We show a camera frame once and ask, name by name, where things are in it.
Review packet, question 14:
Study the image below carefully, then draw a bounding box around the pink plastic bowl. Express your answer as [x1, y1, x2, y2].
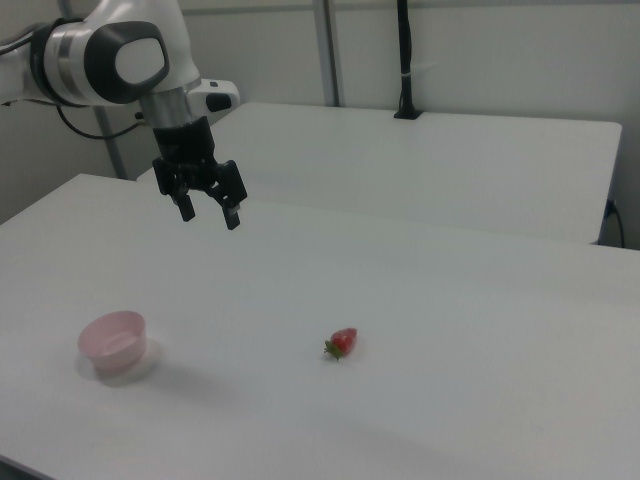
[77, 310, 149, 372]

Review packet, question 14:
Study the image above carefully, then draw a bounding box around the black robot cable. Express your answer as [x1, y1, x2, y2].
[55, 103, 147, 140]

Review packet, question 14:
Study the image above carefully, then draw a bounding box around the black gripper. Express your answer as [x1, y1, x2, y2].
[151, 115, 249, 231]

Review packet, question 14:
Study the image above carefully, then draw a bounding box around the red strawberry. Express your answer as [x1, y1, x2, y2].
[323, 327, 359, 362]

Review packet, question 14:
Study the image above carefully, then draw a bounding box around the white back table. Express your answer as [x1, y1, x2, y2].
[135, 102, 624, 246]

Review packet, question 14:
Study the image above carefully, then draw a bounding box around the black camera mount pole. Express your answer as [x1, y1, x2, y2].
[393, 0, 424, 121]

